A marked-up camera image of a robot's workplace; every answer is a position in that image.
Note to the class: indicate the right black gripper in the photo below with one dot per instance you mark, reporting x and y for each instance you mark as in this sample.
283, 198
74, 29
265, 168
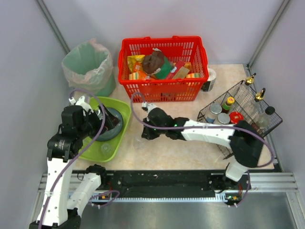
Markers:
147, 129

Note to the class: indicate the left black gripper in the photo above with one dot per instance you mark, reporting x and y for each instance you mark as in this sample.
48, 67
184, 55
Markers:
105, 118

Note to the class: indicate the blue ceramic plate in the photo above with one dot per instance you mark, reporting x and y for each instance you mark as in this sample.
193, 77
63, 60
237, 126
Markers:
114, 133

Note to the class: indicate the silver lid jar blue label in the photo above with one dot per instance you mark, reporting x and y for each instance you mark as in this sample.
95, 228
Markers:
222, 119

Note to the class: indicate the yellow cap sauce bottle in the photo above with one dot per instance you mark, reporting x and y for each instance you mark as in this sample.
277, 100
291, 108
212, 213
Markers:
226, 106

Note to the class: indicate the red lid sauce jar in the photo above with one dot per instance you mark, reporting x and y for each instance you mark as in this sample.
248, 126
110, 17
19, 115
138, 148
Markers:
235, 117

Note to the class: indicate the clear bottle with gold pourer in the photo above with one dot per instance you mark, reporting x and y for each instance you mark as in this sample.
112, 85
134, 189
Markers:
244, 88

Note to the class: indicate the dark vinegar bottle black cap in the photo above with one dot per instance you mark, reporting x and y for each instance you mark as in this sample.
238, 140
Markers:
263, 120

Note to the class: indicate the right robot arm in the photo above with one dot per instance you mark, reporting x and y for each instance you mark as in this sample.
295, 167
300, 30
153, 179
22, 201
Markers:
241, 138

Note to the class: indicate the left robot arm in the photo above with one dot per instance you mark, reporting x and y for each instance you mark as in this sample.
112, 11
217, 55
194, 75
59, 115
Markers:
79, 121

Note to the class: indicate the lime green plastic tray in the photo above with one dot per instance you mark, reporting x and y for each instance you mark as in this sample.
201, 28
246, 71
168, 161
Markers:
93, 153

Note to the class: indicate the striped sponge left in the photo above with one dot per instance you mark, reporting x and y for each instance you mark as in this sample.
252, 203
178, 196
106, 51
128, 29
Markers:
134, 76

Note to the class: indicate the striped sponge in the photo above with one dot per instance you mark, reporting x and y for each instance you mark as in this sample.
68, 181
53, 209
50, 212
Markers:
193, 75
134, 76

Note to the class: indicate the green snack bag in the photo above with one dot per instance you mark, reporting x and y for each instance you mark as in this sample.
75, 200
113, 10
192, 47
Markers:
164, 70

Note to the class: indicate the orange snack packet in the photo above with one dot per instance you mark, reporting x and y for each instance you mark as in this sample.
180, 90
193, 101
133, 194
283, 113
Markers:
138, 68

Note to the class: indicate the brown paper bag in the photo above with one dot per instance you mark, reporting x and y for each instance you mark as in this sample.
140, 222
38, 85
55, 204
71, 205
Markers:
152, 63

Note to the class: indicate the striped sponge right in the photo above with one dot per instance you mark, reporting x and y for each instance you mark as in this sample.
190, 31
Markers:
193, 75

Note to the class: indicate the green bin with plastic liner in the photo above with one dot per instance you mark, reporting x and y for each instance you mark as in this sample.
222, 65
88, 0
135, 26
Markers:
89, 66

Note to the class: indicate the red carton box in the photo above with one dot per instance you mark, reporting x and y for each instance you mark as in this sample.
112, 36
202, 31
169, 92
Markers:
177, 66

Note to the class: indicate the white paper cup roll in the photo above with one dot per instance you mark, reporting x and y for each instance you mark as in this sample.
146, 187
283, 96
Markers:
208, 85

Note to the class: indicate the yellow snack packet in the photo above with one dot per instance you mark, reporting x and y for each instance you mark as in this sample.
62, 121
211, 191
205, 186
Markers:
133, 59

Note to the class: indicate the red plastic shopping basket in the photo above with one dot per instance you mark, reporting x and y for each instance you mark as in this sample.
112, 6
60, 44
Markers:
188, 49

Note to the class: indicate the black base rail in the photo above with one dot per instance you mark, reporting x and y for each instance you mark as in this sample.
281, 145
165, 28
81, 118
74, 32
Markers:
169, 183

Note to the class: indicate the black wire rack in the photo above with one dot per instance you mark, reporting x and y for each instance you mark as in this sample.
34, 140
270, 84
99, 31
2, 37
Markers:
245, 107

